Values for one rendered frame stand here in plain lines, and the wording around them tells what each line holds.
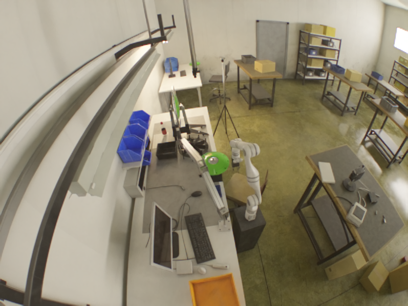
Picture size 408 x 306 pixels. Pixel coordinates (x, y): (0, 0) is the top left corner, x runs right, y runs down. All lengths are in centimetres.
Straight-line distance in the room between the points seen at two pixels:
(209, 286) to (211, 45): 580
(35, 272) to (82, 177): 26
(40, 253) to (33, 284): 7
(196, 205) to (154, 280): 77
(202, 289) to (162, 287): 31
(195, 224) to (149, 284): 65
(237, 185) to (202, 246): 95
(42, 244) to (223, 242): 134
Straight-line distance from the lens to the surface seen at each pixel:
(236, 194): 210
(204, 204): 169
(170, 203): 177
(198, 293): 148
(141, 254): 166
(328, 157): 228
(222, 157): 181
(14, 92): 102
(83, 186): 50
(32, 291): 42
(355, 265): 221
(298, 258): 261
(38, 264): 42
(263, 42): 639
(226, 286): 147
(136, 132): 209
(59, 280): 112
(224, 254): 151
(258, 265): 245
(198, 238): 154
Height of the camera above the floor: 238
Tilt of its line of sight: 44 degrees down
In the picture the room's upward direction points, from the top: 8 degrees counter-clockwise
